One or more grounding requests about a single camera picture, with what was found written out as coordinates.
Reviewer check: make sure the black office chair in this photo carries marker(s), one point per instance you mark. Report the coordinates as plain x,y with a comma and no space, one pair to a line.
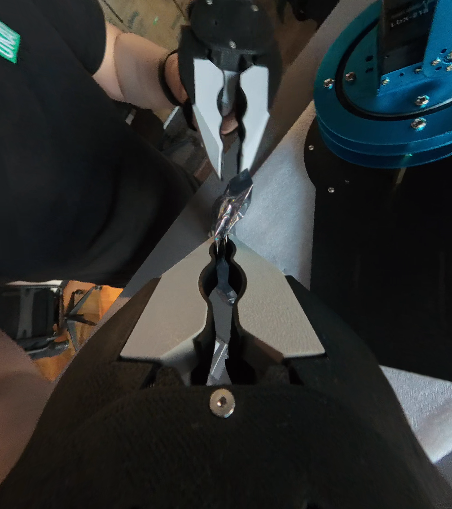
27,314

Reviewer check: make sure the white foam sheet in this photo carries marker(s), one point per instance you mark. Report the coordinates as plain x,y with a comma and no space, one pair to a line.
281,215

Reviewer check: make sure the person's left forearm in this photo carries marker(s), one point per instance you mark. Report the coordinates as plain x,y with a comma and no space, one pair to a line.
130,67

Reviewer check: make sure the silver plastic parts bag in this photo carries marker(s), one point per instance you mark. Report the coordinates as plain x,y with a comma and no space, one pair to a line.
234,203

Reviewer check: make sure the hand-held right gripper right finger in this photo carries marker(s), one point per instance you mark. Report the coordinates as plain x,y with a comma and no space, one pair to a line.
281,318

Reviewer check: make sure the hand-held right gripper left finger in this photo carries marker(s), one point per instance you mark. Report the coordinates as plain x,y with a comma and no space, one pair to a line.
162,318

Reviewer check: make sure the person's left hand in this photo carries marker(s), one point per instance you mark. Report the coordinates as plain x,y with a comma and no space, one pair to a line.
184,79

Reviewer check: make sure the black wristband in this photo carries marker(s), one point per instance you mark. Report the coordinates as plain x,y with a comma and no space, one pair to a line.
169,79

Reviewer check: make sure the blue toy robot arm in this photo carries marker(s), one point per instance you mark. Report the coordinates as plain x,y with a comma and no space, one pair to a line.
369,119

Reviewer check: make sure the person's leg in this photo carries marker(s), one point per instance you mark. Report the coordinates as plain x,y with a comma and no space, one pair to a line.
11,429

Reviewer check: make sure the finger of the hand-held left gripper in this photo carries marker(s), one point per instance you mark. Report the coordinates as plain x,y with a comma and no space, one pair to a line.
210,103
259,103

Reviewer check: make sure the black metal base plate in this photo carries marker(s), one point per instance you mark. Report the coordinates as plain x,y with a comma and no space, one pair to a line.
393,262

